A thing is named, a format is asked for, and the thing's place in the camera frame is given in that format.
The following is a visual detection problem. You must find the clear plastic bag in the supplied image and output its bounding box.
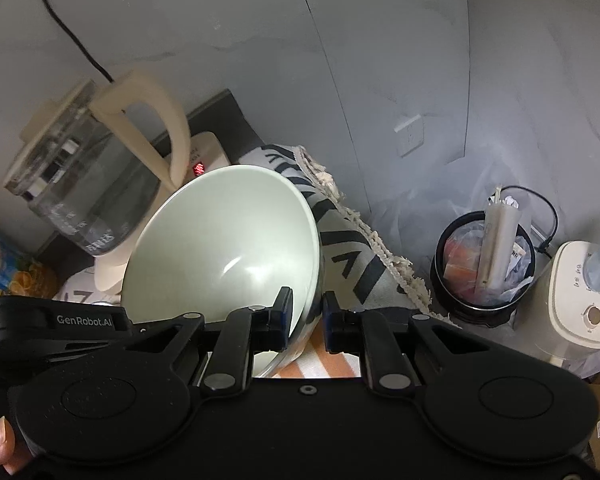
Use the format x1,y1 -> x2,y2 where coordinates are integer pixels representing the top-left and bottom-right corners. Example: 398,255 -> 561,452
372,180 -> 481,281

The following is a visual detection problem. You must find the rolled white paper package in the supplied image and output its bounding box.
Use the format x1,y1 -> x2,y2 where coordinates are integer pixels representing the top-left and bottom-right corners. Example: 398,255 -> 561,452
477,187 -> 524,291

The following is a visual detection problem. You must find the black trash bin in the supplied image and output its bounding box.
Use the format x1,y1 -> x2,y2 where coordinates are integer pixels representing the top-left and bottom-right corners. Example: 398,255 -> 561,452
430,212 -> 538,329

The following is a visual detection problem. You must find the white round appliance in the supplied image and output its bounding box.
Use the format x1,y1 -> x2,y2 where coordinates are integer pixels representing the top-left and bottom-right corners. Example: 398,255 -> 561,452
517,241 -> 600,379

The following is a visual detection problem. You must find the thin black cable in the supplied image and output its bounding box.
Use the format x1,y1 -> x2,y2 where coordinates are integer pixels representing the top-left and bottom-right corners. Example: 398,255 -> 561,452
500,186 -> 560,257

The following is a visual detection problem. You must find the pale green ceramic bowl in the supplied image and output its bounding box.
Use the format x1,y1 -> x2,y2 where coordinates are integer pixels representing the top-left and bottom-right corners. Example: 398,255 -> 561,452
121,164 -> 324,379

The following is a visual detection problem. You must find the orange snack wrapper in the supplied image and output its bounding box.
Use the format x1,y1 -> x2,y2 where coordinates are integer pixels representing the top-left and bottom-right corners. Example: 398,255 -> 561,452
442,237 -> 486,295

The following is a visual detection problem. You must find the patterned fringed table cloth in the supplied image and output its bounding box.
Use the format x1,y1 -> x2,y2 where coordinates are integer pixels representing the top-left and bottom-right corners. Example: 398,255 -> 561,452
60,144 -> 462,381

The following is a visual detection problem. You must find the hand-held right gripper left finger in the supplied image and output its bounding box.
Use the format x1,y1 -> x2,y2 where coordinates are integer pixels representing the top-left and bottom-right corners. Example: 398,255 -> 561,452
125,287 -> 295,393

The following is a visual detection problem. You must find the black power cable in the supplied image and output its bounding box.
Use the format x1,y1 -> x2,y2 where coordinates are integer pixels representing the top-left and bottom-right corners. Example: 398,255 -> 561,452
24,0 -> 115,84

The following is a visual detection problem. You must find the orange juice bottle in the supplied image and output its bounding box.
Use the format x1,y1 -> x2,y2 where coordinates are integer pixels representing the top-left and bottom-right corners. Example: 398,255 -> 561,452
0,217 -> 59,299

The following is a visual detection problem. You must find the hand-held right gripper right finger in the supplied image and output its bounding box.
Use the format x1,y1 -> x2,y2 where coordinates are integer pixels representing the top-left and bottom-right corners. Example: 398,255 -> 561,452
322,291 -> 482,394

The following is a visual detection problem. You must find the white wall socket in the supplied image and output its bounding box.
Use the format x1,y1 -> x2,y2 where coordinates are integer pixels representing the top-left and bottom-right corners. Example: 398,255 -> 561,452
394,114 -> 425,157

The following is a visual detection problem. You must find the glass kettle with cream handle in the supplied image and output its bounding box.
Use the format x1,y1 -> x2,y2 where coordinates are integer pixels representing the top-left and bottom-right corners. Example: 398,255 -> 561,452
2,70 -> 193,262

